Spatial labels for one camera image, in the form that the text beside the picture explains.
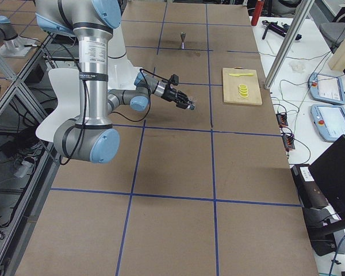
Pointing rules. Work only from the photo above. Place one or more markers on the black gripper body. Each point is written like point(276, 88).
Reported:
point(170, 95)

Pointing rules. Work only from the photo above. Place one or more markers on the small glass beaker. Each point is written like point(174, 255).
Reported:
point(192, 104)

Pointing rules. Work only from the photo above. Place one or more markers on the steel jigger measuring cup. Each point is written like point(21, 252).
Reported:
point(183, 36)

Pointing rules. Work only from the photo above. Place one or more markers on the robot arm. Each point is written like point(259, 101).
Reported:
point(103, 79)
point(7, 33)

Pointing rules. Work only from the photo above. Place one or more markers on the bamboo cutting board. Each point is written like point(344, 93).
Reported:
point(231, 90)

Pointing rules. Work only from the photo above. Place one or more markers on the lemon slice farthest from knife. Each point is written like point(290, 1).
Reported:
point(243, 96)

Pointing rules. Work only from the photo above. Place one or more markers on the lemon slice nearest knife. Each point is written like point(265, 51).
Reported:
point(242, 86)

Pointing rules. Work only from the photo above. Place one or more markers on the yellow plastic knife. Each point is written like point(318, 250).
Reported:
point(241, 74)

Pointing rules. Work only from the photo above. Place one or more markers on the black power strip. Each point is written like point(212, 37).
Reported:
point(286, 133)

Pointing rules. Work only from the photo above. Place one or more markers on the white tissue wad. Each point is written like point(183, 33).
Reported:
point(297, 66)

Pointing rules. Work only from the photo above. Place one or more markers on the red bottle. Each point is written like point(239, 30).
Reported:
point(257, 12)

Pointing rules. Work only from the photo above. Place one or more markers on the teach pendant far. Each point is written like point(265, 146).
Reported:
point(326, 88)

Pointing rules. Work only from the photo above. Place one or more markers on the teach pendant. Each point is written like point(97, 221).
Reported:
point(326, 88)
point(329, 120)

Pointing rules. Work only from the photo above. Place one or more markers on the teach pendant near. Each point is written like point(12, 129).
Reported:
point(329, 120)

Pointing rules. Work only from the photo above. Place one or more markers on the grey office chair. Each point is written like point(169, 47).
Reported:
point(334, 32)

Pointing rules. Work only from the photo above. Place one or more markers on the black computer monitor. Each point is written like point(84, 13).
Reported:
point(321, 187)

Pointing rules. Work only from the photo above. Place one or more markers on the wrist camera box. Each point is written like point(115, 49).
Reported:
point(173, 81)

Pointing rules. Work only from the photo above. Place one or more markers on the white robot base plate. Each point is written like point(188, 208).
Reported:
point(122, 73)

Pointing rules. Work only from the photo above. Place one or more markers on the aluminium frame post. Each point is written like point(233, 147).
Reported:
point(289, 39)

